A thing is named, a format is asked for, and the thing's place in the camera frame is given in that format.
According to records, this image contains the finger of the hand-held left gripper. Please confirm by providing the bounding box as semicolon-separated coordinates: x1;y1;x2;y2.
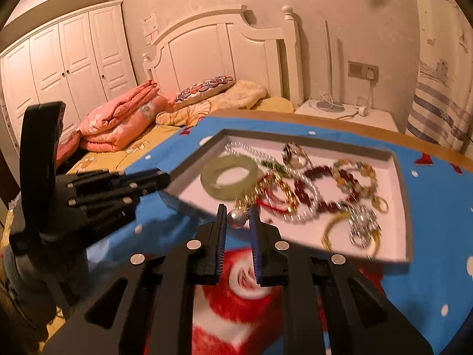
57;169;172;203
69;193;142;245

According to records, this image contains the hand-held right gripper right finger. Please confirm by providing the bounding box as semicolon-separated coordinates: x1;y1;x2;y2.
248;204;434;355

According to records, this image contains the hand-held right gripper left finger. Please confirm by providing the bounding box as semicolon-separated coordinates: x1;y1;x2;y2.
42;203;228;355

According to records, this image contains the pearl earring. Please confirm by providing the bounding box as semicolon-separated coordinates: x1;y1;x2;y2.
227;209;245;229

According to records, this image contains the gold pearl pin brooch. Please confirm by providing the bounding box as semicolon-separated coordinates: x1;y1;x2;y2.
234;188;259;211

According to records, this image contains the gold bangle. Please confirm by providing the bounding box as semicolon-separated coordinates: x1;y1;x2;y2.
321;211;381;259

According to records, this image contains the green bead chain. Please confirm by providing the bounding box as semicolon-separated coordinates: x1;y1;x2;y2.
259;161;292;176

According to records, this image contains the white pearl necklace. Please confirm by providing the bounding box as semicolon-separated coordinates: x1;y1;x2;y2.
225;142;322;224

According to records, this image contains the silver rhinestone brooch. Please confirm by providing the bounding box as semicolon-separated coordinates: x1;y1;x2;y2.
347;205;381;248

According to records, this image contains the yellow bead bracelet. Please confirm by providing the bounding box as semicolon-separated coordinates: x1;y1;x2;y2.
331;158;379;193

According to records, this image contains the grey cardboard tray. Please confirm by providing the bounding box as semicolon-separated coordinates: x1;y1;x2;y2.
163;129;414;265

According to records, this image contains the person's left hand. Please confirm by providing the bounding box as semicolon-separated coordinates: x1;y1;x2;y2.
0;246;56;335

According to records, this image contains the yellow bedsheet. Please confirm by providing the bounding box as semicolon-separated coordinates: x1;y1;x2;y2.
67;96;296;176

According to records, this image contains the pink folded quilt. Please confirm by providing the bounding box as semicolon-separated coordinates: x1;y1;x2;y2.
55;79;169;163

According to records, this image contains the green jade bangle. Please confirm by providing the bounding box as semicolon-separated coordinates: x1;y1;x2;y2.
200;154;260;199

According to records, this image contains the white wardrobe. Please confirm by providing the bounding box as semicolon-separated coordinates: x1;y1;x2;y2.
0;0;138;156

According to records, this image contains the embroidered pillow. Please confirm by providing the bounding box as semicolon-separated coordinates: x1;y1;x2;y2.
174;76;235;106

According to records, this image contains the white bed headboard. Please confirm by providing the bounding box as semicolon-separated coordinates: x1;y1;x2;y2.
142;4;304;106

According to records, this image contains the white nightstand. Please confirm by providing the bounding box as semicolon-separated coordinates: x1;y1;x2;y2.
294;99;400;134

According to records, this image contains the blue cartoon printed blanket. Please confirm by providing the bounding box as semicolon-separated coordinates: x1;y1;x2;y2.
122;114;473;355

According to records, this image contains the white desk lamp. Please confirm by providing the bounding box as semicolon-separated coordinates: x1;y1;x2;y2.
316;19;346;113

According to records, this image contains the printed curtain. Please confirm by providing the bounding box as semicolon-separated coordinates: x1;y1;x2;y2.
404;0;473;152

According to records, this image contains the dark red bead bracelet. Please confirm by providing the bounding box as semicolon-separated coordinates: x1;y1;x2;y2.
294;164;365;213

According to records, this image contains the white wall panel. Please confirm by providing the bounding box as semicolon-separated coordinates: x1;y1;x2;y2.
142;13;159;45

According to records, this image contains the white charger cable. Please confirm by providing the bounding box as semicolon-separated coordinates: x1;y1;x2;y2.
355;67;375;116

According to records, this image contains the wall socket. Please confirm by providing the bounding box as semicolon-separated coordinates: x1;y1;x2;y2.
347;61;379;81

